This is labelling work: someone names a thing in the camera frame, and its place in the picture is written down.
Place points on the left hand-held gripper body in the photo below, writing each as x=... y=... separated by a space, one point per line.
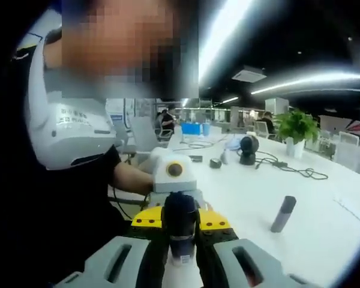
x=186 y=183

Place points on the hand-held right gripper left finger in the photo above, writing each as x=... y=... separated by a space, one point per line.
x=102 y=264

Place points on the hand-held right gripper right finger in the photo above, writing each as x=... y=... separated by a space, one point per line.
x=258 y=267

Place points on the black bottle cap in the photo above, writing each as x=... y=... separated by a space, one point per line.
x=181 y=216

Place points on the short dark cosmetic bottle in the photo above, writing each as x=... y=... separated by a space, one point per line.
x=182 y=249

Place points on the tall dark cosmetic bottle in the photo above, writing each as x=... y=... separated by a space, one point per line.
x=283 y=214

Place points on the blue bottle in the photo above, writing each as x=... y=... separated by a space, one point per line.
x=206 y=130

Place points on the flat black device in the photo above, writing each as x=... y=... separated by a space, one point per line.
x=195 y=158

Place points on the small black box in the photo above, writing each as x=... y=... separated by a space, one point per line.
x=216 y=163

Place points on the blue box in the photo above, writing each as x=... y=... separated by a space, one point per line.
x=191 y=129

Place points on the person in black shirt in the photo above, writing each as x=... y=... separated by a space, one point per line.
x=63 y=225

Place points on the pale crumpled bag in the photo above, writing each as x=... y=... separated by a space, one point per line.
x=232 y=148

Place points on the metal rack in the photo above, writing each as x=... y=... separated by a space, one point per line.
x=206 y=108

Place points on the ceiling light strip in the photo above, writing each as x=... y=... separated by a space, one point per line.
x=225 y=33
x=185 y=103
x=229 y=100
x=312 y=81

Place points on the white chest device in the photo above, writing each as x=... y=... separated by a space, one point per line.
x=78 y=135

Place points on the white pillar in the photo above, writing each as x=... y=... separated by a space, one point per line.
x=276 y=106

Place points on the green plant in white pot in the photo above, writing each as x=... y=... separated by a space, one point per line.
x=297 y=126

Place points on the ceiling air vent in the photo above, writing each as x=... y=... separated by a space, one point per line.
x=249 y=73

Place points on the white office furniture row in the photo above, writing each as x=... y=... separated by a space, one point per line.
x=348 y=150

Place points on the black round camera device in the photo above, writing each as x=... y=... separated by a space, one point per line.
x=249 y=147

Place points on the blue white wall poster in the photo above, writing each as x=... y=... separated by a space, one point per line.
x=120 y=117

